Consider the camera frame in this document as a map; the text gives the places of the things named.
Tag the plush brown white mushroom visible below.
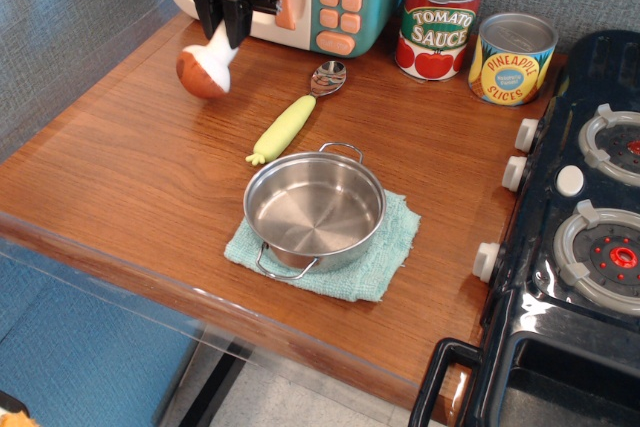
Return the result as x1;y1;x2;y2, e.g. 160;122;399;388
176;21;238;99

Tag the tomato sauce can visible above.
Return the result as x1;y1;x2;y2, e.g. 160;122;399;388
395;0;481;81

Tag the stainless steel pot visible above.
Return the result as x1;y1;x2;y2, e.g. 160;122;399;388
243;142;387;281

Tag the pineapple slices can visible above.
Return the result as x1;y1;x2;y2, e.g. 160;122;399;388
468;12;558;106

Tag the teal cloth towel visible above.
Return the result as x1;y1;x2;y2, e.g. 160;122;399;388
224;189;421;302

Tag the black toy stove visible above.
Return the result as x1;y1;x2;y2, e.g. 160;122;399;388
410;30;639;426

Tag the spoon with green handle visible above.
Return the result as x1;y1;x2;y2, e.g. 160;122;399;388
245;60;347;166

